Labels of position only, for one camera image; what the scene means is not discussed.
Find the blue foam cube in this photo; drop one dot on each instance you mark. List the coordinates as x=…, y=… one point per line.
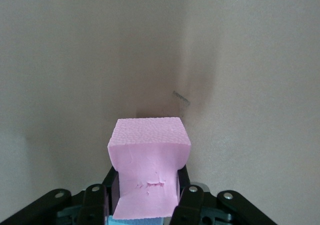
x=135, y=221

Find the brown table mat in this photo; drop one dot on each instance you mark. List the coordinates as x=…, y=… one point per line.
x=75, y=60

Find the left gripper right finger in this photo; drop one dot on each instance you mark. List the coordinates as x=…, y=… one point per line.
x=195, y=205

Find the pink foam cube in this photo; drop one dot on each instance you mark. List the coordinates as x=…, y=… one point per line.
x=147, y=147

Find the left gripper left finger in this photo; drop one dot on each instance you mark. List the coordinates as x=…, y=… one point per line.
x=92, y=205

